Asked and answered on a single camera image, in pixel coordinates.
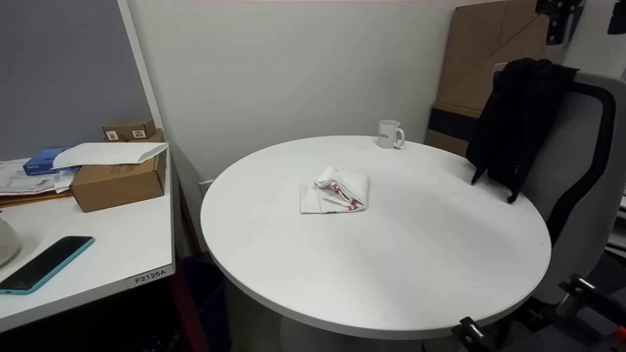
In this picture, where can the white towel with red stripes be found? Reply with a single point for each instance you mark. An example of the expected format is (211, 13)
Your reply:
(339, 187)

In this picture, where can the large cardboard box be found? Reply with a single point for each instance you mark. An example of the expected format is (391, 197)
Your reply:
(118, 186)

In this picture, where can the white ceramic mug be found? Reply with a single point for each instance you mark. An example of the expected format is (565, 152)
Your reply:
(387, 133)

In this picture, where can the small cardboard box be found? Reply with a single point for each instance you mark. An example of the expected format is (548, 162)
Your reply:
(129, 131)

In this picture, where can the smartphone with teal case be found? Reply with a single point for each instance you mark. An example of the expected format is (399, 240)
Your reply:
(45, 264)

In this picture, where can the black wall mount bracket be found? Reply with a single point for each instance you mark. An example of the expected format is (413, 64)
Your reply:
(558, 19)

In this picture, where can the stack of white papers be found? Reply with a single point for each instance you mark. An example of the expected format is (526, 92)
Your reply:
(26, 178)

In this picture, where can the black table clamp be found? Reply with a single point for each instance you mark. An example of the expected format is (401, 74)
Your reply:
(476, 332)

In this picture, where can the brown box by the wall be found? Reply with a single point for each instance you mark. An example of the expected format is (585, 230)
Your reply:
(446, 142)

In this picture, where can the black metal stand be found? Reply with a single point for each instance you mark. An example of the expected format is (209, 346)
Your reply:
(597, 303)

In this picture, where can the blue plastic object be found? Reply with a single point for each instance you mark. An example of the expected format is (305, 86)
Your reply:
(39, 162)

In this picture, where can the white padded envelope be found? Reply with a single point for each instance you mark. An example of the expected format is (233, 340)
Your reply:
(108, 152)

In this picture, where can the large flat cardboard sheet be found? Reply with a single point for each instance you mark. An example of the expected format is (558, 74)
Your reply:
(485, 58)

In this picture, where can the grey office chair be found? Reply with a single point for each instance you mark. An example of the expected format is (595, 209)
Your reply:
(577, 162)

